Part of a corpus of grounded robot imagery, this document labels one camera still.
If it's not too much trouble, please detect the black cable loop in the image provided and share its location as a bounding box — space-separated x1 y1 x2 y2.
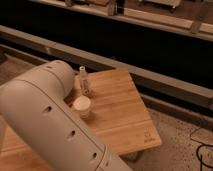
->
190 128 213 171

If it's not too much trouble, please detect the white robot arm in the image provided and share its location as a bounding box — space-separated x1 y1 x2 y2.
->
0 60 132 171

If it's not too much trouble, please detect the white paper cup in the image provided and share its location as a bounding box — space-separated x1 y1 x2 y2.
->
73 96 91 118

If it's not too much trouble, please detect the clear plastic bottle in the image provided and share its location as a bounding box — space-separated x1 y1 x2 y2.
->
79 66 92 96

